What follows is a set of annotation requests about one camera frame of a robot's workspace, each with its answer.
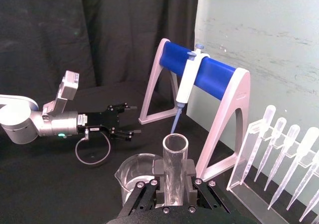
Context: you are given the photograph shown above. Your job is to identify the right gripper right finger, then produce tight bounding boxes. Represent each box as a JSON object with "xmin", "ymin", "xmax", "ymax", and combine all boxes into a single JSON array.
[{"xmin": 184, "ymin": 159, "xmax": 234, "ymax": 215}]

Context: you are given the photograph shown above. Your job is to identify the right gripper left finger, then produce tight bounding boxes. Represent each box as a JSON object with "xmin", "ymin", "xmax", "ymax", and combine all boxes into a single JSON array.
[{"xmin": 119, "ymin": 159, "xmax": 167, "ymax": 216}]

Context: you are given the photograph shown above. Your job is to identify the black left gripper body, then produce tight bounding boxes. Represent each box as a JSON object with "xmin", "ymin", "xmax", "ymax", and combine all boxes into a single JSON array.
[{"xmin": 77, "ymin": 106, "xmax": 123, "ymax": 138}]

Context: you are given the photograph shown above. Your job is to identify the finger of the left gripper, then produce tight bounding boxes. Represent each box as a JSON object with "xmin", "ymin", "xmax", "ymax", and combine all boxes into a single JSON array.
[
  {"xmin": 109, "ymin": 124, "xmax": 142, "ymax": 142},
  {"xmin": 107, "ymin": 102, "xmax": 138, "ymax": 115}
]

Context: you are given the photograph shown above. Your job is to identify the clear glass tube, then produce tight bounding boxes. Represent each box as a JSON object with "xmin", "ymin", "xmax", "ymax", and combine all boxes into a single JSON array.
[{"xmin": 162, "ymin": 133, "xmax": 189, "ymax": 208}]

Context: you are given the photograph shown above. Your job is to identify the clear glass beaker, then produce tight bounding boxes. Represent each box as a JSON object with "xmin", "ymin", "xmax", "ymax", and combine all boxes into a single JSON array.
[{"xmin": 114, "ymin": 153, "xmax": 164, "ymax": 205}]

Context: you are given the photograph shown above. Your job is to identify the clear acrylic rack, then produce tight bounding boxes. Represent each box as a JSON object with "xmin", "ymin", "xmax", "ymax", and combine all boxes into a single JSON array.
[{"xmin": 226, "ymin": 120, "xmax": 319, "ymax": 224}]

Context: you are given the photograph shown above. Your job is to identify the white blue-tipped pipette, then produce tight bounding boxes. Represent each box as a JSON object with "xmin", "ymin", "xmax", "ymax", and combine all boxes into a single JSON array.
[{"xmin": 170, "ymin": 43, "xmax": 210, "ymax": 135}]

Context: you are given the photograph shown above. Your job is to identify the clear plastic transfer pipette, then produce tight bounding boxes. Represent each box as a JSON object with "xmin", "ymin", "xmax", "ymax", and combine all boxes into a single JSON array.
[
  {"xmin": 263, "ymin": 124, "xmax": 301, "ymax": 192},
  {"xmin": 286, "ymin": 148, "xmax": 319, "ymax": 211},
  {"xmin": 267, "ymin": 126, "xmax": 319, "ymax": 211},
  {"xmin": 242, "ymin": 105, "xmax": 277, "ymax": 183},
  {"xmin": 253, "ymin": 116, "xmax": 288, "ymax": 183},
  {"xmin": 298, "ymin": 180, "xmax": 319, "ymax": 223}
]

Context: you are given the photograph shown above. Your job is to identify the black table cloth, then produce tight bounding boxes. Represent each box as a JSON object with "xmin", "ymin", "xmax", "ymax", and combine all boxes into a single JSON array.
[{"xmin": 0, "ymin": 84, "xmax": 319, "ymax": 224}]

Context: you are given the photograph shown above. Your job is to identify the black backdrop curtain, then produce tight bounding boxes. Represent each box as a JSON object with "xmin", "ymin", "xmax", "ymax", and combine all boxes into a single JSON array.
[{"xmin": 0, "ymin": 0, "xmax": 200, "ymax": 95}]

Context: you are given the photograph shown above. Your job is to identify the grey blue pipette stand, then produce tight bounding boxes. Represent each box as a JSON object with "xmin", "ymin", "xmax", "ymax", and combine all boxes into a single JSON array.
[{"xmin": 138, "ymin": 38, "xmax": 251, "ymax": 182}]

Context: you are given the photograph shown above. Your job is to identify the thin dark gripper cable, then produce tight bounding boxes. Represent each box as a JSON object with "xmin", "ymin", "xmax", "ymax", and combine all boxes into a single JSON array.
[{"xmin": 75, "ymin": 128, "xmax": 112, "ymax": 165}]

